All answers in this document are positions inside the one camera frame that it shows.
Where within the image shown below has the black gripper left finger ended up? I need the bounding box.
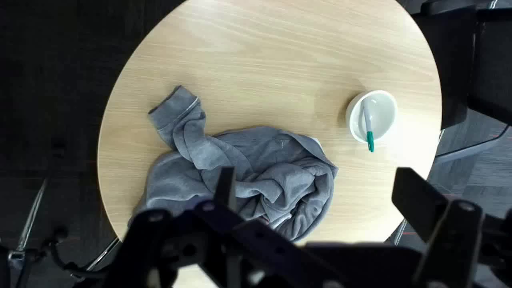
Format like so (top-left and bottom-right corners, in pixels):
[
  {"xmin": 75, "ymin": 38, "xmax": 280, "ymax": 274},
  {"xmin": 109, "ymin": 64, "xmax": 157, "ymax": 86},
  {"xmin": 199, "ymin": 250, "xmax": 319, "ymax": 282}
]
[{"xmin": 106, "ymin": 165, "xmax": 333, "ymax": 288}]

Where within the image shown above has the black mesh office chair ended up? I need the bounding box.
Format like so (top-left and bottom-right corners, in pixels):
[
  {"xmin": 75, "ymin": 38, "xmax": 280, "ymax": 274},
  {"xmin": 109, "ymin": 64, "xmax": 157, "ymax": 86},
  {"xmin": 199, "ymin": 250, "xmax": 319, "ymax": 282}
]
[{"xmin": 413, "ymin": 0, "xmax": 512, "ymax": 130}]

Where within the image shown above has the chrome table base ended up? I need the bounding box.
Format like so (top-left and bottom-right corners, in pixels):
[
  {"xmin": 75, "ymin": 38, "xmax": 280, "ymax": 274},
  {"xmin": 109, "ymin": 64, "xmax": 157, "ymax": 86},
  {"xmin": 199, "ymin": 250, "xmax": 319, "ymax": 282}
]
[{"xmin": 85, "ymin": 237, "xmax": 123, "ymax": 270}]

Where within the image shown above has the white bowl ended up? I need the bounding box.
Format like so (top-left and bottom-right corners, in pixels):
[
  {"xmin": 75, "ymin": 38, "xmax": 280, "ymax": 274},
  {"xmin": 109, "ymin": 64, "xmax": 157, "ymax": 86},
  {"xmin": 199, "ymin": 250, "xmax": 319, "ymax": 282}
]
[{"xmin": 344, "ymin": 88, "xmax": 399, "ymax": 146}]

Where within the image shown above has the green capped marker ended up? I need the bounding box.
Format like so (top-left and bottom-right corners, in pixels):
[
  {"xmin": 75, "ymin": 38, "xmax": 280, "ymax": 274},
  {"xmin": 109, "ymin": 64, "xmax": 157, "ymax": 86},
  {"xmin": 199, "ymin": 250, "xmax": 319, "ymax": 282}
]
[{"xmin": 362, "ymin": 102, "xmax": 376, "ymax": 154}]

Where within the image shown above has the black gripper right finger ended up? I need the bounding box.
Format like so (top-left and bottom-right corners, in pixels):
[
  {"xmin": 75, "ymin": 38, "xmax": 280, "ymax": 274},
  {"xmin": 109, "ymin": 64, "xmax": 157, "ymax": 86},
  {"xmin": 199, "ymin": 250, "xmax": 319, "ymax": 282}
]
[{"xmin": 391, "ymin": 165, "xmax": 512, "ymax": 288}]

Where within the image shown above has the grey sweater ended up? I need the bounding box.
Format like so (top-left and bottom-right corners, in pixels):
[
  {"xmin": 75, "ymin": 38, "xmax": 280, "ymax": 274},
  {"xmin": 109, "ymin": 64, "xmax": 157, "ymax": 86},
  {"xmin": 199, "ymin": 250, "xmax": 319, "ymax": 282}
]
[{"xmin": 130, "ymin": 85, "xmax": 341, "ymax": 245}]

